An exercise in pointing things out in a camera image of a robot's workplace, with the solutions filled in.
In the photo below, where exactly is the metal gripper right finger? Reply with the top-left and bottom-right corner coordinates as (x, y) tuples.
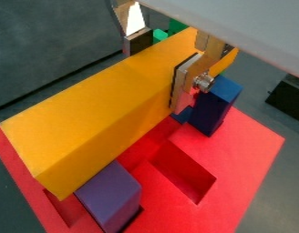
(169, 31), (231, 115)

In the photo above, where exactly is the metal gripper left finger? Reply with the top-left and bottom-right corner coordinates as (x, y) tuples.
(105, 0), (153, 56)

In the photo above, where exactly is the long yellow block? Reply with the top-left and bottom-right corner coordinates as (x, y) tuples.
(0, 26), (239, 202)

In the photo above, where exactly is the red board with slots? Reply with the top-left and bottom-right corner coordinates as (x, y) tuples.
(0, 109), (284, 233)

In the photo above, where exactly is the green arch block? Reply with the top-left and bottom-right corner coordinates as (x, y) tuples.
(153, 18), (188, 44)

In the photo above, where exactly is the right dark blue post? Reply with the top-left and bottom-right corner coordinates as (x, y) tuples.
(188, 76), (243, 137)

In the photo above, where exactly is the dark blue post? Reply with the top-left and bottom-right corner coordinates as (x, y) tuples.
(169, 106), (192, 124)
(188, 76), (243, 137)

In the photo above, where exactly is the left dark blue post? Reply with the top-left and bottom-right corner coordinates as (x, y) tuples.
(169, 106), (192, 124)

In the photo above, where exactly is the black angled bracket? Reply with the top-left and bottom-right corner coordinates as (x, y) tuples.
(265, 74), (299, 121)

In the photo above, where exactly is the front purple post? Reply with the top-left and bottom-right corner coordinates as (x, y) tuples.
(74, 160), (141, 233)

